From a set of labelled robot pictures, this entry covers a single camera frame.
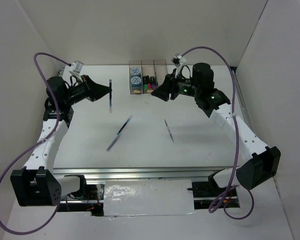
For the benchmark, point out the middle clear storage bin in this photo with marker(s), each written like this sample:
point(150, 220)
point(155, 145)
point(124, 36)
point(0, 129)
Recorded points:
point(148, 69)

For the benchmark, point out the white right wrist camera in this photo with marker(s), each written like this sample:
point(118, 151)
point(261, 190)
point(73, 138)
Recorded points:
point(179, 61)

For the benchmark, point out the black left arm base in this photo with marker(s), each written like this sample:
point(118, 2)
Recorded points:
point(90, 200)

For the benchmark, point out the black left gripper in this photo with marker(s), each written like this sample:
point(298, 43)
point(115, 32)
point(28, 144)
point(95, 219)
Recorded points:
point(94, 91)

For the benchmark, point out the left clear storage bin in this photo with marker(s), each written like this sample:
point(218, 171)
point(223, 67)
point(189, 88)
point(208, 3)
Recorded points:
point(135, 91)

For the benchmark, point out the light blue clear pen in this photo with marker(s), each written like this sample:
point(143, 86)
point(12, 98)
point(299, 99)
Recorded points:
point(110, 96)

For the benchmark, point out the green capped black highlighter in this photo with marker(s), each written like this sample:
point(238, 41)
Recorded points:
point(145, 82)

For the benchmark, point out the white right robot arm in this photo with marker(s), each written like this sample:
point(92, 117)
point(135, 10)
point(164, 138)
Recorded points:
point(260, 162)

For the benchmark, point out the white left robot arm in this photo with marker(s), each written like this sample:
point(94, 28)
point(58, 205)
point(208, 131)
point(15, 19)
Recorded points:
point(35, 184)

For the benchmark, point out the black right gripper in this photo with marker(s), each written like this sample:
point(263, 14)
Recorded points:
point(162, 92)

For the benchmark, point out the pink capped black highlighter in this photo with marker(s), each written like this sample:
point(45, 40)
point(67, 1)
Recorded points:
point(149, 86)

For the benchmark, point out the right clear storage bin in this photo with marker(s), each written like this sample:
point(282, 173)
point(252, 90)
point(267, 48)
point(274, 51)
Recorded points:
point(161, 70)

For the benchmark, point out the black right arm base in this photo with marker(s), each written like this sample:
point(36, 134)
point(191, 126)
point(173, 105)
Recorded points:
point(204, 193)

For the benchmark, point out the clear storage bin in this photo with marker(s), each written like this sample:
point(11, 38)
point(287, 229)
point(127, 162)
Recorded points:
point(148, 69)
point(161, 70)
point(135, 91)

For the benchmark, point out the thin black white pen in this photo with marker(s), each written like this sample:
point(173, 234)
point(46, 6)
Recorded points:
point(169, 131)

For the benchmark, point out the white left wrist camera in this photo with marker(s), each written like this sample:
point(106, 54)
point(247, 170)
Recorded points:
point(76, 68)

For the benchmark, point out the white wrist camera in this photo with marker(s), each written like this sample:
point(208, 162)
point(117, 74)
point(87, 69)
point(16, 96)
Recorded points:
point(76, 68)
point(179, 61)

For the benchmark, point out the purple capped black highlighter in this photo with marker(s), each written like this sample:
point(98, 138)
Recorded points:
point(153, 83)

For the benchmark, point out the dark blue gel pen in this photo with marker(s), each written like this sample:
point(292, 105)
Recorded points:
point(124, 125)

